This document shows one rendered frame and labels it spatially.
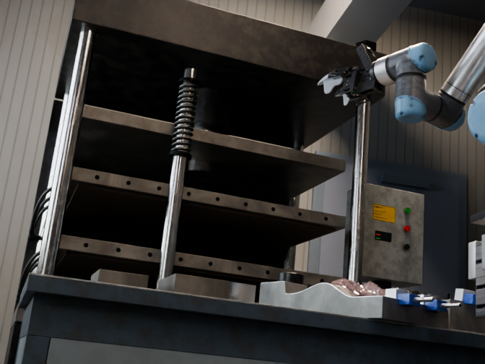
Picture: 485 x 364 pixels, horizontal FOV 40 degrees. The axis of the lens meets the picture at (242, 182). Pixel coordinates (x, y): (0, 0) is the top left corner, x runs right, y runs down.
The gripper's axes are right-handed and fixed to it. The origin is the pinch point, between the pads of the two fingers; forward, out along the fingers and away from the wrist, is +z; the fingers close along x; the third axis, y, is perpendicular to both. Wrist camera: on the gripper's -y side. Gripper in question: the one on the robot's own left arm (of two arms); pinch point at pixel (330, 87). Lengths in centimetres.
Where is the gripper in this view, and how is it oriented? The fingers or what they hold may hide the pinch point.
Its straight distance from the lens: 197.3
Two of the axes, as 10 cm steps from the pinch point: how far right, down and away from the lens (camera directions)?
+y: -2.0, 9.1, -3.5
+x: 7.7, 3.7, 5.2
